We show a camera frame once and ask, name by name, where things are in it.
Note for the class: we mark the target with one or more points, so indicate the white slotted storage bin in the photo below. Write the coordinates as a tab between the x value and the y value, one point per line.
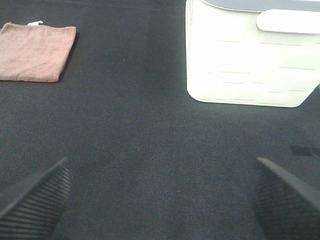
252	52

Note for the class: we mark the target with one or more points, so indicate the black textured right gripper right finger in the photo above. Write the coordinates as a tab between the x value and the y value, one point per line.
285	207

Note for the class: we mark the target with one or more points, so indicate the brown towel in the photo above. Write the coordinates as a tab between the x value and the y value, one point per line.
34	53

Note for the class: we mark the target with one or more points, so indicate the black table mat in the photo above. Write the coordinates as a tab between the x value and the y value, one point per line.
147	161

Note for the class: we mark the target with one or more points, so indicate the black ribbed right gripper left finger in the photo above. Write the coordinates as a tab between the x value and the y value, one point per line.
31	208

